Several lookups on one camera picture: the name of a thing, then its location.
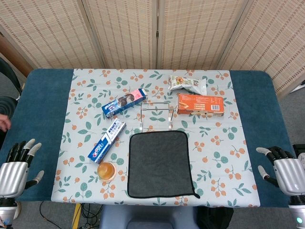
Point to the bystander bare hand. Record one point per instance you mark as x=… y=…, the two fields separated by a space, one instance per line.
x=4 y=122

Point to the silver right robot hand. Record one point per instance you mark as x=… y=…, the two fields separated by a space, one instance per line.
x=288 y=176

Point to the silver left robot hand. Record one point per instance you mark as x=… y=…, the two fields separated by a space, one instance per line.
x=12 y=179

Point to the grey and blue cloth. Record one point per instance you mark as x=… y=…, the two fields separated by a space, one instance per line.
x=159 y=164

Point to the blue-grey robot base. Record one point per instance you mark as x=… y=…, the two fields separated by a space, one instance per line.
x=147 y=214

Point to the black chair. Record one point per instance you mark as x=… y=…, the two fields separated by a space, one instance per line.
x=7 y=105

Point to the white shoe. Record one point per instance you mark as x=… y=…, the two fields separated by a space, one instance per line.
x=302 y=160

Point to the black box on floor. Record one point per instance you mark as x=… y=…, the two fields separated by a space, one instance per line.
x=297 y=148

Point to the teal table cover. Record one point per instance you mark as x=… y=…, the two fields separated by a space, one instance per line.
x=35 y=107

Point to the brown wooden board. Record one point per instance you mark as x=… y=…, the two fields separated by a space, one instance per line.
x=12 y=55

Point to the yellow floor strip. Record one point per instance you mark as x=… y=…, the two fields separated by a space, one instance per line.
x=76 y=215

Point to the floral print tablecloth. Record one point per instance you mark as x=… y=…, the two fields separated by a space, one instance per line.
x=214 y=167

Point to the black bag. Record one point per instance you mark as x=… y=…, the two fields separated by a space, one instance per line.
x=214 y=217

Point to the white screen foot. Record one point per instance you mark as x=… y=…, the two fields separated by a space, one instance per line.
x=299 y=86

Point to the orange jelly cup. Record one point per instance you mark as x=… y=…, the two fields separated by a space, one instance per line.
x=106 y=170

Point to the blue silver toothpaste box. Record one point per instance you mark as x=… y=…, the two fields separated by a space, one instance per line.
x=106 y=142

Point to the orange cracker box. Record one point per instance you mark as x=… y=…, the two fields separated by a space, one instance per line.
x=200 y=103

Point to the blue pink cookie box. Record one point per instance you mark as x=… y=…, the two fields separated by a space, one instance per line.
x=124 y=102

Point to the white snack bag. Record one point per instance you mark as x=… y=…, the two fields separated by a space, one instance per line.
x=186 y=83

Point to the bamboo folding screen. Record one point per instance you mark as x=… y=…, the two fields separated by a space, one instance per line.
x=119 y=31

